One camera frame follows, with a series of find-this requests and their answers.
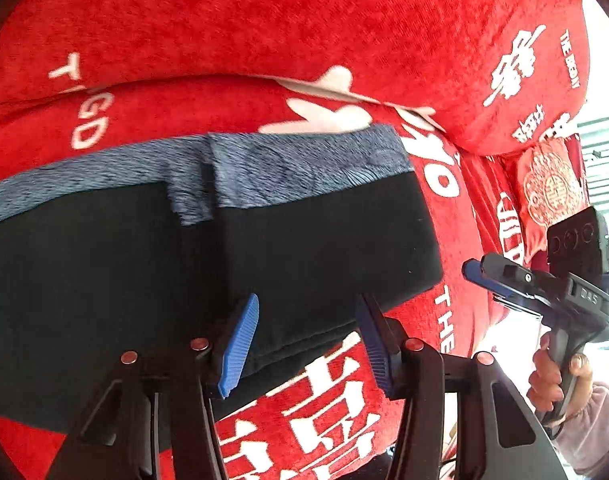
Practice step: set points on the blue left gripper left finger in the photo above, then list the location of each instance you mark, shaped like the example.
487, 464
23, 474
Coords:
234, 344

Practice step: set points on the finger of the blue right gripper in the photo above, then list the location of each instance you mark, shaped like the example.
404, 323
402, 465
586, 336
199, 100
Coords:
509, 283

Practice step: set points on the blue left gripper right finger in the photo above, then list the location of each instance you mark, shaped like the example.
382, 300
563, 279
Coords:
381, 337

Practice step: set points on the black pants with blue waistband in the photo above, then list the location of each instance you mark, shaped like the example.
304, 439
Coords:
146, 246

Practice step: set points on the light purple sleeve forearm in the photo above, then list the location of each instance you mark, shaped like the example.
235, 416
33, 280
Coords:
583, 440

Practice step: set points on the person's right hand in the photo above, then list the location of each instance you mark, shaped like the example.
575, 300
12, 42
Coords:
546, 380

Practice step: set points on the red bedspread with white characters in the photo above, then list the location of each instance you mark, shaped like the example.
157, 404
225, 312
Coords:
329, 418

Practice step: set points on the red embroidered cushion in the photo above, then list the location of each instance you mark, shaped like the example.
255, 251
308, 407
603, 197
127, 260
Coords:
546, 188

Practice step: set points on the red pillow with white text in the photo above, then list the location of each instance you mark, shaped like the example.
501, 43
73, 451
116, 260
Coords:
497, 73

